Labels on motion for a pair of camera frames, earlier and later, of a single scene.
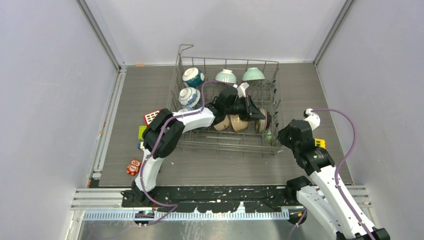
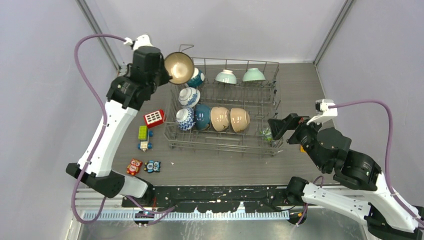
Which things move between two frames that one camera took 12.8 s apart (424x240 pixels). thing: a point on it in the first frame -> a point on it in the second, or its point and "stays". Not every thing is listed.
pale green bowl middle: x=227 y=75 stays
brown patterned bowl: x=261 y=125 -> x=180 y=66
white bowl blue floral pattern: x=188 y=97 stays
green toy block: x=141 y=129 stays
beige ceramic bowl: x=237 y=123 stays
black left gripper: x=251 y=112 -> x=166 y=77
